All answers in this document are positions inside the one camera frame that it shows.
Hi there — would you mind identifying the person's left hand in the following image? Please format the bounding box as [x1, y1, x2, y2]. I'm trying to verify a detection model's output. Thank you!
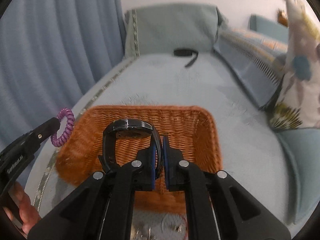
[11, 181, 41, 237]

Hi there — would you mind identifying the orange wicker basket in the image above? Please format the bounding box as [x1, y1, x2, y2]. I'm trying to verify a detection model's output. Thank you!
[55, 105, 223, 214]

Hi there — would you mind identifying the blue sofa back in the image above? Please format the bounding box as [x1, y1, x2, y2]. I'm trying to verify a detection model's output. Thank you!
[249, 14, 289, 43]

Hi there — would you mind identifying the black wrist watch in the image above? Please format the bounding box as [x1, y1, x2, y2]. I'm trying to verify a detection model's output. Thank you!
[98, 119, 164, 179]

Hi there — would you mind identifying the teal headboard cushion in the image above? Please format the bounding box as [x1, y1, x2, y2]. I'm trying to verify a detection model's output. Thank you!
[125, 3, 227, 57]

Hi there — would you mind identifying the floral pillow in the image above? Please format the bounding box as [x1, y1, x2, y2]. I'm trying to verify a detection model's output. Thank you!
[270, 1, 319, 129]

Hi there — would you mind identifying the black strap on bed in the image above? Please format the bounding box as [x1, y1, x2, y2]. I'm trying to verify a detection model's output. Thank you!
[173, 48, 200, 68]

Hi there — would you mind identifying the teal pillow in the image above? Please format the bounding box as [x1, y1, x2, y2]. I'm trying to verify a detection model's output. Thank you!
[276, 128, 319, 223]

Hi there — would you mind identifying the folded striped blanket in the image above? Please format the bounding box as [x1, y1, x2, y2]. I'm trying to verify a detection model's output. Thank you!
[214, 27, 287, 109]

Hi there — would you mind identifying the light blue bed cover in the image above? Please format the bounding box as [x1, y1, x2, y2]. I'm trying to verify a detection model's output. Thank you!
[24, 52, 301, 240]

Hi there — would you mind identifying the blue curtain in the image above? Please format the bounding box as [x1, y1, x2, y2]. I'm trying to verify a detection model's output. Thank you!
[1, 0, 125, 147]

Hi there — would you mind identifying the purple spiral hair tie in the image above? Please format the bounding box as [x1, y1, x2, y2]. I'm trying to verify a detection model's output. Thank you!
[50, 108, 75, 148]

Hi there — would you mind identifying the brown plush toy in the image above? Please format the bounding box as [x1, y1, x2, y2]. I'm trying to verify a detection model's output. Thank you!
[277, 9, 289, 27]

